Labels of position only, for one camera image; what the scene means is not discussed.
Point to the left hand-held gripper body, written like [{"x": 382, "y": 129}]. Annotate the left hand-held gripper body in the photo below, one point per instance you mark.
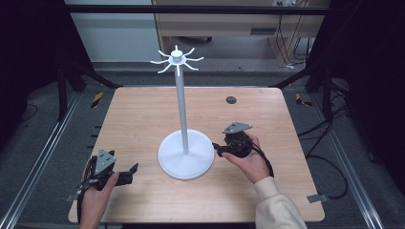
[{"x": 102, "y": 162}]

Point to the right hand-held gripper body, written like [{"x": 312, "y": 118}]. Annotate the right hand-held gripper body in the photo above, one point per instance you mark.
[{"x": 237, "y": 141}]

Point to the person's right hand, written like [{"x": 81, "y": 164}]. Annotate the person's right hand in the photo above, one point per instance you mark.
[{"x": 253, "y": 165}]

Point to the person's left hand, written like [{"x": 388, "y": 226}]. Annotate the person's left hand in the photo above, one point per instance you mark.
[{"x": 95, "y": 200}]

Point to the white hook stand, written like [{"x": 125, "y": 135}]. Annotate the white hook stand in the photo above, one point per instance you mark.
[{"x": 186, "y": 156}]

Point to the round grey table grommet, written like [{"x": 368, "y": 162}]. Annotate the round grey table grommet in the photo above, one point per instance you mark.
[{"x": 231, "y": 100}]

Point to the yellow black floor tape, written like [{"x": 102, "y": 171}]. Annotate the yellow black floor tape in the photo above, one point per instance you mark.
[
  {"x": 302, "y": 100},
  {"x": 97, "y": 99}
]

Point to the white panel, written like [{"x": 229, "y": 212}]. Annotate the white panel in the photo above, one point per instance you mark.
[{"x": 114, "y": 38}]

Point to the light wooden desk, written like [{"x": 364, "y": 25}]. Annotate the light wooden desk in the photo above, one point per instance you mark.
[{"x": 219, "y": 25}]

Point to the grey metal table bracket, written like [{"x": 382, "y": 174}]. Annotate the grey metal table bracket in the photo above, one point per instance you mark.
[
  {"x": 317, "y": 198},
  {"x": 70, "y": 197}
]

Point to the aluminium floor rail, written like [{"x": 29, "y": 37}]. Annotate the aluminium floor rail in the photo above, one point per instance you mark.
[
  {"x": 350, "y": 165},
  {"x": 38, "y": 159}
]

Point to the black metal frame strut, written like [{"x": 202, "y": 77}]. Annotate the black metal frame strut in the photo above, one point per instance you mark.
[
  {"x": 62, "y": 92},
  {"x": 326, "y": 95}
]

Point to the black horizontal frame bar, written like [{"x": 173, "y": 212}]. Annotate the black horizontal frame bar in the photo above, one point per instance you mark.
[{"x": 191, "y": 9}]

